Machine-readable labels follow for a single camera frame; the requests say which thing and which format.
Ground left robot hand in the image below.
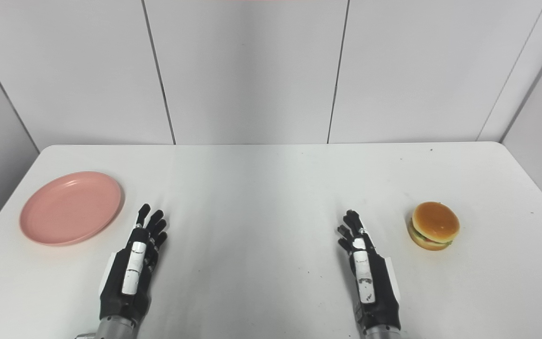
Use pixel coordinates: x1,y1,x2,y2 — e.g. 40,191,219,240
99,203,168,327

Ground pink plate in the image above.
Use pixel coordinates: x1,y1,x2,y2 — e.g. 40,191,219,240
20,171,123,246

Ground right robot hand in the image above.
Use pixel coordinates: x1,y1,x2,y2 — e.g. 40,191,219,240
337,210,401,331

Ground toy hamburger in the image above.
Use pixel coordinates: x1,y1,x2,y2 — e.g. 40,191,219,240
408,202,460,251

